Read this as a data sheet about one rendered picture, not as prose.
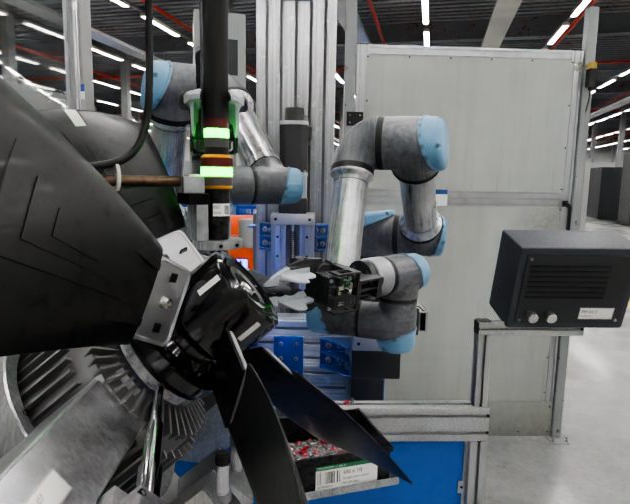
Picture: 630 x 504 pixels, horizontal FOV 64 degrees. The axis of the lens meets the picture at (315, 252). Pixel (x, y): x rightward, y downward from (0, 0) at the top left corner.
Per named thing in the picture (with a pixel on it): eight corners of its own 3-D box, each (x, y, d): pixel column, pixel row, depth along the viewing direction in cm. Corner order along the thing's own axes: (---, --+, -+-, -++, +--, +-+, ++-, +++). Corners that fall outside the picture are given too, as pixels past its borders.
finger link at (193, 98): (201, 133, 66) (211, 139, 75) (200, 86, 65) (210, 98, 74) (177, 132, 66) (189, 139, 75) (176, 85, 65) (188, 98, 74)
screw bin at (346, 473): (276, 503, 86) (276, 464, 85) (257, 452, 102) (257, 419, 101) (392, 482, 93) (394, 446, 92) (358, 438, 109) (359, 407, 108)
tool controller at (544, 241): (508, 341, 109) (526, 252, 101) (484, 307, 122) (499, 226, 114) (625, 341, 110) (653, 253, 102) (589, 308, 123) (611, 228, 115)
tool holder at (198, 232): (191, 253, 65) (190, 176, 64) (170, 246, 71) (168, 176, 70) (251, 248, 71) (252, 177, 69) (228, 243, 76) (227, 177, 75)
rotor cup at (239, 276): (120, 346, 54) (214, 270, 53) (132, 287, 67) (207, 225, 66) (212, 420, 60) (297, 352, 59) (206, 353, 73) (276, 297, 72)
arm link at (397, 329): (363, 339, 108) (365, 289, 106) (417, 345, 105) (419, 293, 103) (356, 351, 101) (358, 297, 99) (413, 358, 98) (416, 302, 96)
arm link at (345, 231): (328, 107, 112) (299, 329, 100) (378, 106, 109) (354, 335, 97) (339, 132, 123) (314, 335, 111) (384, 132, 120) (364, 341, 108)
